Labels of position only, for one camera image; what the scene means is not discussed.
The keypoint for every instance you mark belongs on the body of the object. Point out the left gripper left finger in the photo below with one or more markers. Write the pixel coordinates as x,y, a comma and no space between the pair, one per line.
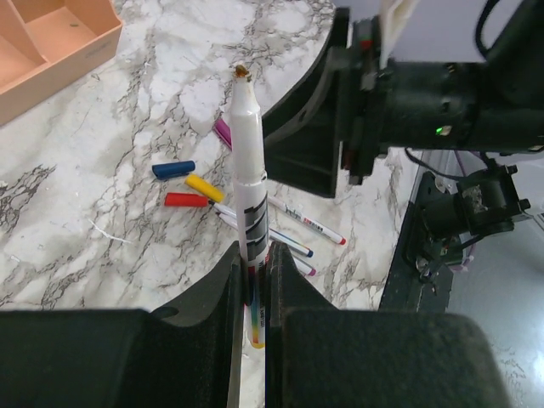
186,353

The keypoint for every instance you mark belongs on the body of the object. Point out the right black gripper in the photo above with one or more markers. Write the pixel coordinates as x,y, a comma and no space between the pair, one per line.
407,104

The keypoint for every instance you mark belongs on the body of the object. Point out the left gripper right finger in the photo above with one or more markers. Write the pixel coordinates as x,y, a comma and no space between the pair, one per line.
319,356

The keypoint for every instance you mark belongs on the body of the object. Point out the white pen yellow tip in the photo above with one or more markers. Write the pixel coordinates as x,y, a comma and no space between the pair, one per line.
251,206

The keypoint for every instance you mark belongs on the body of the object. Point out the yellow pen cap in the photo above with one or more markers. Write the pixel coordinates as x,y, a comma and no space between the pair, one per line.
202,186

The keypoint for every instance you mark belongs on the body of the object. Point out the white pen red tip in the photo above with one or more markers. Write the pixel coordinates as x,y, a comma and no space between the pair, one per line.
314,225

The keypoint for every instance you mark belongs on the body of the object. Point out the purple pen cap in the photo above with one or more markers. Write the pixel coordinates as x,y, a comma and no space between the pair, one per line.
222,130

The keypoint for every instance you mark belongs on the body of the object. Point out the white pen purple tip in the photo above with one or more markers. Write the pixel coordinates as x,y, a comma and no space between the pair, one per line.
304,268

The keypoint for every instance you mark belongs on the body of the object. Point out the white pen blue tip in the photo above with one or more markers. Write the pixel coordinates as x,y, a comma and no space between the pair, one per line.
229,217

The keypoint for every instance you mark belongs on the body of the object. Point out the blue pen cap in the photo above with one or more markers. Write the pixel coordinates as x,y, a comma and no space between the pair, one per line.
173,170

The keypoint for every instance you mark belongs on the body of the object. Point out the red pen cap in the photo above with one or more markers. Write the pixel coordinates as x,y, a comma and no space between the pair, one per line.
185,200

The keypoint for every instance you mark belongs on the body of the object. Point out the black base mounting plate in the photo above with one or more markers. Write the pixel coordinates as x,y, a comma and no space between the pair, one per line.
438,229

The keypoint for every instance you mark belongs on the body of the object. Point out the orange desk organizer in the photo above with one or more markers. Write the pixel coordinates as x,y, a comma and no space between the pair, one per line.
47,45

